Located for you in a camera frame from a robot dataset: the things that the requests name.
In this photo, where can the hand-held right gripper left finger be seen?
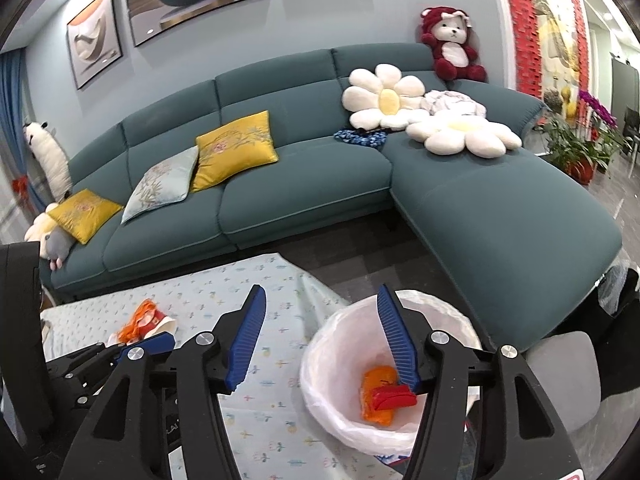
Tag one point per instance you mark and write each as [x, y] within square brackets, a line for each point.
[245, 345]

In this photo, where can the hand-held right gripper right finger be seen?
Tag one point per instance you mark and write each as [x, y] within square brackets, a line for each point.
[397, 345]

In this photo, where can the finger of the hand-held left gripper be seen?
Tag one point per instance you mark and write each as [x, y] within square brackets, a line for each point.
[152, 345]

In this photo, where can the orange red-printed plastic bag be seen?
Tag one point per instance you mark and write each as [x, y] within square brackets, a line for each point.
[140, 317]

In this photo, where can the white plastic trash bag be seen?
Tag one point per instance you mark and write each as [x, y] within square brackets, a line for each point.
[340, 360]

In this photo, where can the small orange plastic wrapper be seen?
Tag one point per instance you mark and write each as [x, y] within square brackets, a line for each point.
[380, 375]

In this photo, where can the red plastic packet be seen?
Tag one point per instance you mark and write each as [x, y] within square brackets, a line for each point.
[392, 399]

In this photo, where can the printed light blue tablecloth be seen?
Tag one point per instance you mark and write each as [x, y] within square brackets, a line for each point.
[280, 425]

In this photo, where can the grey plush toy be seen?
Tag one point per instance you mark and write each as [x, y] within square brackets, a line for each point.
[55, 247]

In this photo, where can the cream plush toy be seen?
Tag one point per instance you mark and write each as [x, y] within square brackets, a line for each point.
[37, 227]

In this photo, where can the small yellow embroidered cushion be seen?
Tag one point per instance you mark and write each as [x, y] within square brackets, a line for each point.
[82, 212]

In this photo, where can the red curtain tie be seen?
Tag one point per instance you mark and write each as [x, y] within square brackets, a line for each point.
[19, 186]

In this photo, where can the light blue embroidered cushion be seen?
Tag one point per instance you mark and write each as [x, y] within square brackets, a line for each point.
[160, 185]

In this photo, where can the grey upholstered stool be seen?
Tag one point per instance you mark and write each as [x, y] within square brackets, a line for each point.
[565, 375]

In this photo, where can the blue curtain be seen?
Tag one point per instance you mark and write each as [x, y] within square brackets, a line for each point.
[12, 160]

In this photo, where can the long white plush toy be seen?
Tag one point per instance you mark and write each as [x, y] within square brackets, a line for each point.
[47, 160]

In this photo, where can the teal corner sofa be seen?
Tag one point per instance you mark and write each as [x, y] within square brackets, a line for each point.
[310, 180]

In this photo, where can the large yellow embroidered cushion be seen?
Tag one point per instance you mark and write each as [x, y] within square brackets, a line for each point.
[235, 152]

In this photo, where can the blue beaded mat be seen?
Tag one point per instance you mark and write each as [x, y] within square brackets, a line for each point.
[355, 137]

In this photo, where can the flat white flower cushion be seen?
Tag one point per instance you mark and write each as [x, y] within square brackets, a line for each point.
[450, 137]

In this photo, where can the clear bubble wrap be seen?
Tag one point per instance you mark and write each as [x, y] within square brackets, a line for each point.
[612, 285]

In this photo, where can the round white flower cushion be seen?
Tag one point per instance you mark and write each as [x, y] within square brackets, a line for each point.
[365, 100]

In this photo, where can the crumpled white cloth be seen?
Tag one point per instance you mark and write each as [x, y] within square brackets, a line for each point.
[450, 102]

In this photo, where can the green potted plant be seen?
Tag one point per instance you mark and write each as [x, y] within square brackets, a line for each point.
[570, 145]

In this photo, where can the red and white teddy bear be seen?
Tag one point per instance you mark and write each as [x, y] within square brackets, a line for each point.
[452, 55]

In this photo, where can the yellow gourd ornament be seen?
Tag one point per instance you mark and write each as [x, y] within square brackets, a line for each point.
[568, 102]

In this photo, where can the small framed abstract painting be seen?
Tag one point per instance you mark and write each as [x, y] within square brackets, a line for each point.
[95, 40]

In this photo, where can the purple orchid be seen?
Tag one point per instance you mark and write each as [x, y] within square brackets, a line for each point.
[600, 110]

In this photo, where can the dark grey cabinet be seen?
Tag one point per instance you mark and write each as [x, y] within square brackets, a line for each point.
[625, 90]

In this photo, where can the red paper-cut wall panel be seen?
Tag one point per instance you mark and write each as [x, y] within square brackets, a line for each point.
[525, 35]

